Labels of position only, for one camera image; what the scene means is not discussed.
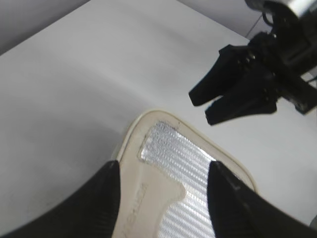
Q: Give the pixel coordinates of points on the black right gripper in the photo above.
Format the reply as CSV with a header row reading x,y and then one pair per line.
x,y
290,50

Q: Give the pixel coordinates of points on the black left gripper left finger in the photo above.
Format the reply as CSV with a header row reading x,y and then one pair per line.
x,y
90,212

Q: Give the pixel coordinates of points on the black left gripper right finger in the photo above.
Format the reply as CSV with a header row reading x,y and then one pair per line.
x,y
236,211

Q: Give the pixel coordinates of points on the cream bag with silver panel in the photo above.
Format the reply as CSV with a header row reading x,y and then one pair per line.
x,y
164,164

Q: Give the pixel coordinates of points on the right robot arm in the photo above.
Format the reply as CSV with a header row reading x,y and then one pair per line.
x,y
282,8

